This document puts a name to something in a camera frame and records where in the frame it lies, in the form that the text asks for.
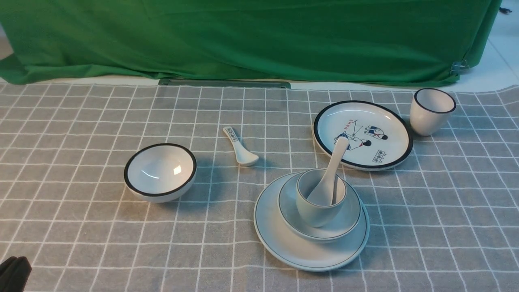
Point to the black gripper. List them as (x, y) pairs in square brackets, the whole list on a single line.
[(14, 273)]

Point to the pale plain ceramic spoon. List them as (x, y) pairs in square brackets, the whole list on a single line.
[(324, 193)]

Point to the white bowl black rim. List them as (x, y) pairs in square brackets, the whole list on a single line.
[(160, 173)]

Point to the white spoon with black print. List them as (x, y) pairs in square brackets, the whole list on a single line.
[(243, 156)]

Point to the pale green shallow bowl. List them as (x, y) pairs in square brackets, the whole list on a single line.
[(343, 223)]

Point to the large pale green plate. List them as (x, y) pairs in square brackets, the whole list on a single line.
[(297, 251)]

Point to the pale green cup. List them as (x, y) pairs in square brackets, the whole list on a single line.
[(314, 215)]

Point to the white illustrated plate black rim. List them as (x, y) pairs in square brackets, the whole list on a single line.
[(378, 138)]

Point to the grey checked tablecloth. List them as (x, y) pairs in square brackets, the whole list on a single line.
[(444, 220)]

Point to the green backdrop cloth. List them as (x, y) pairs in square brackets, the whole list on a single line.
[(387, 42)]

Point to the white cup black rim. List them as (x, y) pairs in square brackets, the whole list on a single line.
[(430, 110)]

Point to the metal clip on backdrop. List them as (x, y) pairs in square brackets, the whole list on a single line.
[(459, 68)]

